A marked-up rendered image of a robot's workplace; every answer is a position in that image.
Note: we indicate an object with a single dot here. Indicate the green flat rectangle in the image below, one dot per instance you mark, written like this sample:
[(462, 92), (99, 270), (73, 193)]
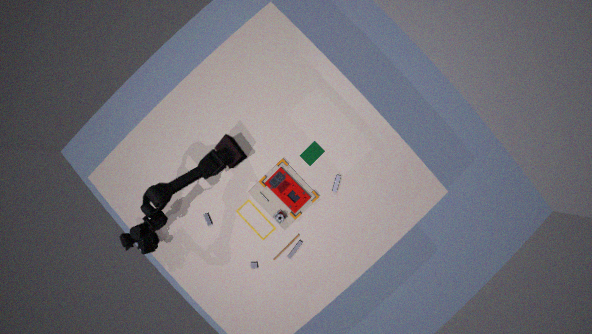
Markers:
[(312, 153)]

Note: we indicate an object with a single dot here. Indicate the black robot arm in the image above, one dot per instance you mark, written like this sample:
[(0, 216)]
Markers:
[(160, 194)]

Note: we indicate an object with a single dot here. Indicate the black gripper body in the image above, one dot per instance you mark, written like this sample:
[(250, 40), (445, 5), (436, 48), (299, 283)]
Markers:
[(127, 241)]

